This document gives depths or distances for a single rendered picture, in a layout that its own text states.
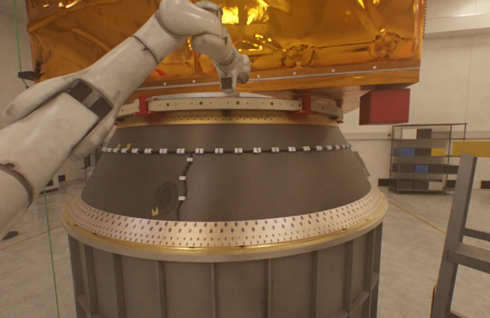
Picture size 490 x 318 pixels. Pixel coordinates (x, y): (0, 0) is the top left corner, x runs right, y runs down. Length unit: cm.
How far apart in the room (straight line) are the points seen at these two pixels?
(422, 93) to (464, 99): 104
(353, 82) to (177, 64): 78
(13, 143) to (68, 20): 122
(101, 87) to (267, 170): 61
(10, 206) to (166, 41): 33
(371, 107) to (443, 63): 700
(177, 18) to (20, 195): 35
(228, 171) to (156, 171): 31
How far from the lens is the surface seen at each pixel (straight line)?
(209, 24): 47
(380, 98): 102
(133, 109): 112
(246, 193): 77
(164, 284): 89
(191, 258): 73
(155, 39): 44
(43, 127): 35
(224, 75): 61
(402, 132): 670
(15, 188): 29
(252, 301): 88
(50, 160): 34
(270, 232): 75
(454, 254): 82
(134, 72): 42
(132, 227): 89
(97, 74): 42
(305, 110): 99
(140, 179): 94
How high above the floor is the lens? 153
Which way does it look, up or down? 5 degrees down
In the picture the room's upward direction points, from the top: 1 degrees counter-clockwise
